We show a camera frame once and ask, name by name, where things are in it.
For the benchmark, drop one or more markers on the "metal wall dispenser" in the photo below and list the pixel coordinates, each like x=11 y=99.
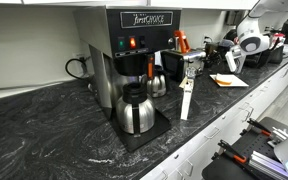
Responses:
x=234 y=17

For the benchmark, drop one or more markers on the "steel carafe black lid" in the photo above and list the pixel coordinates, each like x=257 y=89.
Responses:
x=144 y=115

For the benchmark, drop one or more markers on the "aluminium profile rails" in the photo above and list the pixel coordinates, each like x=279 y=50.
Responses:
x=267 y=165

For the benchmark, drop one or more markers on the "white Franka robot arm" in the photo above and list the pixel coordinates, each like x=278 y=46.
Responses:
x=250 y=40

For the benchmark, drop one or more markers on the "bread slice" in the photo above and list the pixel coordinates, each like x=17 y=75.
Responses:
x=222 y=79

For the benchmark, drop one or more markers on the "white carton box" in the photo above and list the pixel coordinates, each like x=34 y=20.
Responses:
x=186 y=103

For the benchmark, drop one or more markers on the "orange faucet lever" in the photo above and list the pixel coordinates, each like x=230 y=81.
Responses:
x=182 y=40

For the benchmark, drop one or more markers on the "brown glass jar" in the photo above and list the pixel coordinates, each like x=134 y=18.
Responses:
x=210 y=50

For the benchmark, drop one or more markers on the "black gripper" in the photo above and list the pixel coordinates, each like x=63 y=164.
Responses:
x=221 y=55

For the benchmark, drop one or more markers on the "silver metal bottle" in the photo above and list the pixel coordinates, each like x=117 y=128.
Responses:
x=241 y=65

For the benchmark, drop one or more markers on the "white lower drawer cabinet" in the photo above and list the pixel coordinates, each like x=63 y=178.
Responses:
x=230 y=116

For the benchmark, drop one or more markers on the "small clear glass jar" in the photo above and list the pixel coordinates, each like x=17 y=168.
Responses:
x=191 y=71

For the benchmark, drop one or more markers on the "white square plate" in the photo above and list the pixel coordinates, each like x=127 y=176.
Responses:
x=239 y=82

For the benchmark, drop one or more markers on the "black perforated robot table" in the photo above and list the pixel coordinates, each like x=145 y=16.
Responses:
x=250 y=143

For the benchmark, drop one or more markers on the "white upper cabinet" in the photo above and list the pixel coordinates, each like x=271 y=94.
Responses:
x=117 y=2

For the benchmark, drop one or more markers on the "black orange bar clamp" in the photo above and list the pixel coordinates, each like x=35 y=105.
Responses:
x=232 y=151
x=260 y=128

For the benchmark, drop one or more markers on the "white wall outlet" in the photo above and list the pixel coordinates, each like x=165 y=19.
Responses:
x=80 y=56

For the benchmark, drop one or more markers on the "black steel coffee maker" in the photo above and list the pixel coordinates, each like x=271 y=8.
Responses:
x=140 y=36

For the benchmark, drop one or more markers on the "chrome black bread toaster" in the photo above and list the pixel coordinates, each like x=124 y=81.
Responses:
x=184 y=61

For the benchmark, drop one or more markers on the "black storage container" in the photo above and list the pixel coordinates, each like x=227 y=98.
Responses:
x=276 y=55

